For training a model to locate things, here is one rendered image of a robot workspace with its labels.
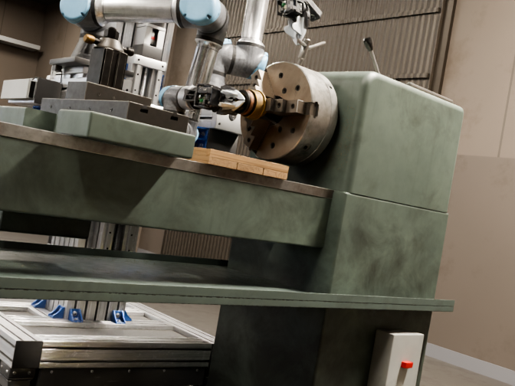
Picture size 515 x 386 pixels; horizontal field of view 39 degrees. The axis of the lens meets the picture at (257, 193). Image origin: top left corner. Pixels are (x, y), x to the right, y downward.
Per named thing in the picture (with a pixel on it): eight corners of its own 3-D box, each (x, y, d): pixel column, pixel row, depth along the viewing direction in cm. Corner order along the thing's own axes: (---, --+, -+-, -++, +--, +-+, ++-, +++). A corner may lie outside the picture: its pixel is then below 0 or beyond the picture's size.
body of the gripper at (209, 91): (205, 107, 216) (180, 106, 225) (227, 113, 222) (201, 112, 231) (209, 82, 216) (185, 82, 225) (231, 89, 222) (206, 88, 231)
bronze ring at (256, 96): (254, 91, 229) (232, 86, 222) (274, 92, 222) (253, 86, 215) (249, 120, 229) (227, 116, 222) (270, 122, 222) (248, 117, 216)
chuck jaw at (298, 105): (288, 104, 229) (317, 102, 221) (287, 119, 229) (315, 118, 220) (264, 96, 221) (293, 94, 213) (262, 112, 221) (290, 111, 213)
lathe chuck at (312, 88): (247, 150, 249) (276, 60, 245) (312, 176, 226) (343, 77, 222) (228, 145, 242) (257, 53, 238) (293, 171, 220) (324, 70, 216)
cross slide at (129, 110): (95, 126, 212) (98, 111, 212) (186, 134, 181) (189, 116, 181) (38, 113, 200) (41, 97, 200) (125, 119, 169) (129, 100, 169)
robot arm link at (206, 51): (208, 5, 254) (171, 141, 254) (198, -4, 243) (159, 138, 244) (239, 13, 251) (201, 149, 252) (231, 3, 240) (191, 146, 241)
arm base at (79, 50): (63, 60, 258) (67, 33, 258) (102, 71, 268) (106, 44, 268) (80, 59, 246) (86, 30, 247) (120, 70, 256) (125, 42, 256)
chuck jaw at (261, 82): (273, 108, 234) (264, 78, 239) (283, 99, 231) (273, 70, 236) (247, 100, 226) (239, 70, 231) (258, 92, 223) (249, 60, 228)
